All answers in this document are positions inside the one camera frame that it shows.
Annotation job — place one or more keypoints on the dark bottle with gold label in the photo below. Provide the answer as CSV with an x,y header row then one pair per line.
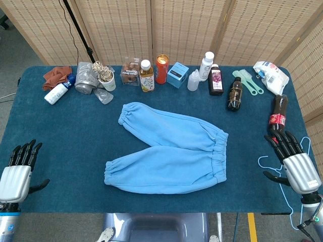
x,y
235,95

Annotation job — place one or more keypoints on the white plastic bag package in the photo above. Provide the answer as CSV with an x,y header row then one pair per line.
x,y
275,78

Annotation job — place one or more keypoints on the bamboo folding screen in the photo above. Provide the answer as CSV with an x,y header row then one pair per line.
x,y
189,30

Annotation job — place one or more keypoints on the black tripod stand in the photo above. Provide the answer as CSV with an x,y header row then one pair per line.
x,y
80,32

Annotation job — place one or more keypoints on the mint green brush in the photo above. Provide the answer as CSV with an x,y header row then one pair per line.
x,y
246,73

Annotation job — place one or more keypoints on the small translucent squeeze bottle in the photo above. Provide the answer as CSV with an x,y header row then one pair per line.
x,y
193,82

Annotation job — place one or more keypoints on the white paper cup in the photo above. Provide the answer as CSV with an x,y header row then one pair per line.
x,y
109,83

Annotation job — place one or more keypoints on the rust brown cloth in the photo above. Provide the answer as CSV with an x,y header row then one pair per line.
x,y
54,75

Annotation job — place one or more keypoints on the dark purple juice bottle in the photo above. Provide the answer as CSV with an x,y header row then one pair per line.
x,y
215,80

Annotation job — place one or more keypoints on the blue binder clip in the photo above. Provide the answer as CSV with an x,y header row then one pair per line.
x,y
260,74

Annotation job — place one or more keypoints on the light blue cardboard box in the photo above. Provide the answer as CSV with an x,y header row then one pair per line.
x,y
176,75

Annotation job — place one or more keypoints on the cola bottle with red label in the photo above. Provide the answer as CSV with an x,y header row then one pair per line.
x,y
277,118

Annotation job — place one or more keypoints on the mint green comb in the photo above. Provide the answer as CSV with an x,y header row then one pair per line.
x,y
237,74

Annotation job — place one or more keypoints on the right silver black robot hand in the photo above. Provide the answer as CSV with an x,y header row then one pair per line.
x,y
301,171

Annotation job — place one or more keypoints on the clear box of brown pieces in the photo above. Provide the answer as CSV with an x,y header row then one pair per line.
x,y
130,75

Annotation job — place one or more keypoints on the light blue sweatpants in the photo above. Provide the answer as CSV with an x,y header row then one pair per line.
x,y
164,164

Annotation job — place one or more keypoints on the white tube with blue cap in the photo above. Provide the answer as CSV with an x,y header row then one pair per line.
x,y
55,93

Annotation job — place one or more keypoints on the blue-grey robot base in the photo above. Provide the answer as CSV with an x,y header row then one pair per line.
x,y
156,227

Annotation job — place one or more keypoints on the tall white plastic bottle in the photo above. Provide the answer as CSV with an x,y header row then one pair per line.
x,y
205,68

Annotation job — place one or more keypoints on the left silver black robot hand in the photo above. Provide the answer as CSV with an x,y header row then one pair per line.
x,y
15,181

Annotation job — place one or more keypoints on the yellow tea bottle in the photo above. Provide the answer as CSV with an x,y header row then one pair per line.
x,y
147,80

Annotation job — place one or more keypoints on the orange drink can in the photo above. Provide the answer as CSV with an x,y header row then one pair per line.
x,y
161,71

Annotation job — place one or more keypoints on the silver metal rod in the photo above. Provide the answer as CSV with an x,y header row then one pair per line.
x,y
219,224

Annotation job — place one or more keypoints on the dark teal table cloth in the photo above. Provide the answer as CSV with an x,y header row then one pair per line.
x,y
63,138

